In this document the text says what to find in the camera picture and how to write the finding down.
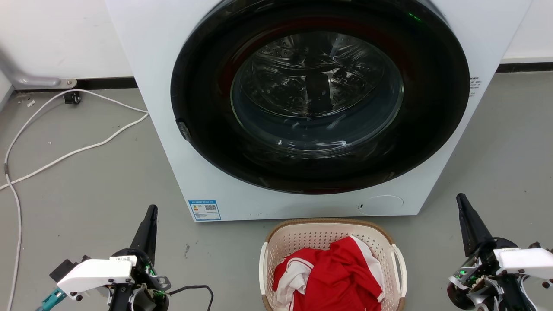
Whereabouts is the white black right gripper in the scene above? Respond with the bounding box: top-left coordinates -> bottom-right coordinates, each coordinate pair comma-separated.
447,193 -> 553,311

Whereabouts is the black camera box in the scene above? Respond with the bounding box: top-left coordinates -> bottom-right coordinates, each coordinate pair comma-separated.
49,255 -> 92,283

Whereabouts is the red and white garment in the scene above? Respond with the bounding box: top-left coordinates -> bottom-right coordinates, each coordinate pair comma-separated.
272,235 -> 385,311

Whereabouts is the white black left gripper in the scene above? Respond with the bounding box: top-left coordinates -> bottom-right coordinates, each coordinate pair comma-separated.
57,204 -> 172,311

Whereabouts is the black round washer door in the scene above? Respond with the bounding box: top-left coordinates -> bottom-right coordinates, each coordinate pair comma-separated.
170,0 -> 470,195

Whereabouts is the teal connector plug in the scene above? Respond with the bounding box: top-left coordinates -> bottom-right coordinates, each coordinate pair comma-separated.
36,288 -> 67,311

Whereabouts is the white front-load washing machine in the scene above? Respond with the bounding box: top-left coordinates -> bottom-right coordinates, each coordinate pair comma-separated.
105,0 -> 534,222

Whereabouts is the blue energy label sticker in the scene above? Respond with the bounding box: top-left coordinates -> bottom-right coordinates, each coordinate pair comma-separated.
188,200 -> 222,222

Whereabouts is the cream perforated laundry basket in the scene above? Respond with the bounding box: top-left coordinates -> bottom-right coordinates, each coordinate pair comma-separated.
259,218 -> 408,311

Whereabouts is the long white cable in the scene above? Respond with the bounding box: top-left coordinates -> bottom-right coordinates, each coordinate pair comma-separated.
3,89 -> 149,311

